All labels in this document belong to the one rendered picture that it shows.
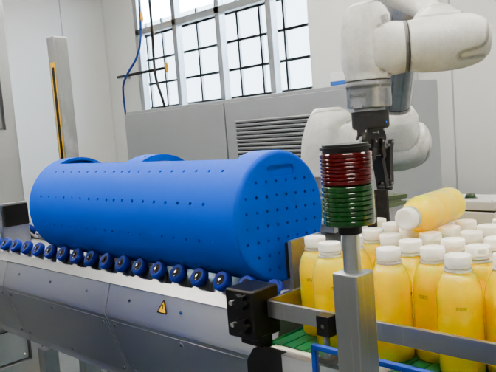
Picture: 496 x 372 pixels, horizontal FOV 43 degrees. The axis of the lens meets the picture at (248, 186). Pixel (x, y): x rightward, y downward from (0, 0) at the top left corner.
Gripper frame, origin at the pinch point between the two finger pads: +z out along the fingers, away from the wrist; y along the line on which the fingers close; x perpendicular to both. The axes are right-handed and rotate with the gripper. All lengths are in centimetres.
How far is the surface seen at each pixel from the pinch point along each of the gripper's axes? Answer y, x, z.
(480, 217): -14.1, 15.6, 3.3
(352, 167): 48, 29, -13
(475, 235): 8.1, 24.9, 2.3
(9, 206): 12, -143, 3
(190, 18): -280, -373, -120
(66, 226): 24, -84, 5
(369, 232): 12.1, 6.3, 2.3
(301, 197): 3.2, -17.0, -2.4
